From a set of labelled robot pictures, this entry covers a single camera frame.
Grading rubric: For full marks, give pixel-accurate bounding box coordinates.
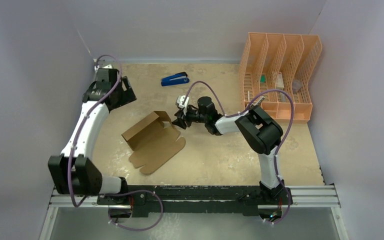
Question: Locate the brown cardboard box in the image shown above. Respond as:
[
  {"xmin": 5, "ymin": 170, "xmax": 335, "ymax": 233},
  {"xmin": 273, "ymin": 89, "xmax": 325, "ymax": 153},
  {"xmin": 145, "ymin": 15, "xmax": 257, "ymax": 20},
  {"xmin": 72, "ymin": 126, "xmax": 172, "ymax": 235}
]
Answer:
[{"xmin": 122, "ymin": 111, "xmax": 186, "ymax": 175}]

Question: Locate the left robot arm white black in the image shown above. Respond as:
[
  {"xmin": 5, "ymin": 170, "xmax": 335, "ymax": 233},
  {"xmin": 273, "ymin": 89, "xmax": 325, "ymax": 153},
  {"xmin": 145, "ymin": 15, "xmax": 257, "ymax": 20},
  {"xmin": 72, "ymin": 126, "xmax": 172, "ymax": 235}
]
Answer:
[{"xmin": 47, "ymin": 68, "xmax": 137, "ymax": 205}]

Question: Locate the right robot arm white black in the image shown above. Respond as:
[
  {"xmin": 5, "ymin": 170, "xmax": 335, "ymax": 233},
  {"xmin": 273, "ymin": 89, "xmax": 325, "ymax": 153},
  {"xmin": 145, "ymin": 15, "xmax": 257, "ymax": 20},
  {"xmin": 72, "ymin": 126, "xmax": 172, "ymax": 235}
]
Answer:
[{"xmin": 172, "ymin": 95, "xmax": 284, "ymax": 204}]

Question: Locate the blue black stapler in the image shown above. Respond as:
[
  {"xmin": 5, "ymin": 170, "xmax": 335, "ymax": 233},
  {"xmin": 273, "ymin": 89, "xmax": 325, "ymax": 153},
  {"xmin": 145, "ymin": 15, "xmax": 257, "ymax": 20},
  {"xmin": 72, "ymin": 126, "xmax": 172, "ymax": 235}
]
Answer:
[{"xmin": 160, "ymin": 72, "xmax": 190, "ymax": 87}]

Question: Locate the black white patterned clip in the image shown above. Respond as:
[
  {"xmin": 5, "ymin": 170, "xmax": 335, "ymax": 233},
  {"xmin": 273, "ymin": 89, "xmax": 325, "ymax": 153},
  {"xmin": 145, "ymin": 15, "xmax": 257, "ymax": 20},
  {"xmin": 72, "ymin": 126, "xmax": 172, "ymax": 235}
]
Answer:
[{"xmin": 245, "ymin": 96, "xmax": 266, "ymax": 110}]

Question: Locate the green item in organizer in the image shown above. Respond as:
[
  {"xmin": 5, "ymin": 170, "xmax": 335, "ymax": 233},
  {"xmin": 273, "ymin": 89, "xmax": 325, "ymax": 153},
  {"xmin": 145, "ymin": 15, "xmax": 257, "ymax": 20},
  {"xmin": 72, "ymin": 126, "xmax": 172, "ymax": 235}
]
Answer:
[{"xmin": 260, "ymin": 74, "xmax": 266, "ymax": 83}]

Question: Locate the orange plastic file organizer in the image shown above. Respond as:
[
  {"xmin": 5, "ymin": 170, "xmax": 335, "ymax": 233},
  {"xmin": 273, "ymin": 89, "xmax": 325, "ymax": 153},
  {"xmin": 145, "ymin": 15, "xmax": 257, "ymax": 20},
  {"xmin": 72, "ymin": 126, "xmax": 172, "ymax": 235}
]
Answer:
[{"xmin": 238, "ymin": 32, "xmax": 323, "ymax": 124}]

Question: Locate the grey round item in organizer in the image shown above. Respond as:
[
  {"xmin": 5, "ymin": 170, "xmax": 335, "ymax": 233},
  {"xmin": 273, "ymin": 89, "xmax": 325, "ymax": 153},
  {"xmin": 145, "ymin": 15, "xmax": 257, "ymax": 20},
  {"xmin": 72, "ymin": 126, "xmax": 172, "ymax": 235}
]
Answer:
[{"xmin": 291, "ymin": 79, "xmax": 303, "ymax": 94}]

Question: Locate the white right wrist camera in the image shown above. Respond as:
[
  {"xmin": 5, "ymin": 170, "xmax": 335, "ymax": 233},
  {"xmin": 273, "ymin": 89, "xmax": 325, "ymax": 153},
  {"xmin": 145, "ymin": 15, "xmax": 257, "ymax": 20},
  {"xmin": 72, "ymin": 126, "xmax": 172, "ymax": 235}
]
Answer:
[{"xmin": 175, "ymin": 95, "xmax": 190, "ymax": 110}]

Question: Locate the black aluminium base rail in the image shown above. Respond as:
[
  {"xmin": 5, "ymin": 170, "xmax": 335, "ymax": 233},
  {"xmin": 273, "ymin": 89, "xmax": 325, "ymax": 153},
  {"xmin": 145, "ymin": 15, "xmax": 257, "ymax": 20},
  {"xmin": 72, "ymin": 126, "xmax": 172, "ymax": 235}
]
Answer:
[{"xmin": 47, "ymin": 184, "xmax": 341, "ymax": 220}]

